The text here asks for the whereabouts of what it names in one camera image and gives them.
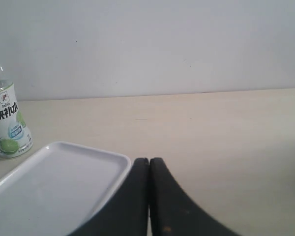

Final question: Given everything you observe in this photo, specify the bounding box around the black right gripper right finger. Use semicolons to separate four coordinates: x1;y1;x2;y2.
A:
149;158;237;236

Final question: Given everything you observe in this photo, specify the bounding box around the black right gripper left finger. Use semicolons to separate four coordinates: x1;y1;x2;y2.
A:
71;158;149;236

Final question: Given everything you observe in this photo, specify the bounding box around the clear plastic drink bottle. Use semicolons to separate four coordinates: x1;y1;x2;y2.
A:
0;66;33;159

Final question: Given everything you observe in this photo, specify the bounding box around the white rectangular plastic tray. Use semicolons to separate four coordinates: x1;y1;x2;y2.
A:
0;142;131;236

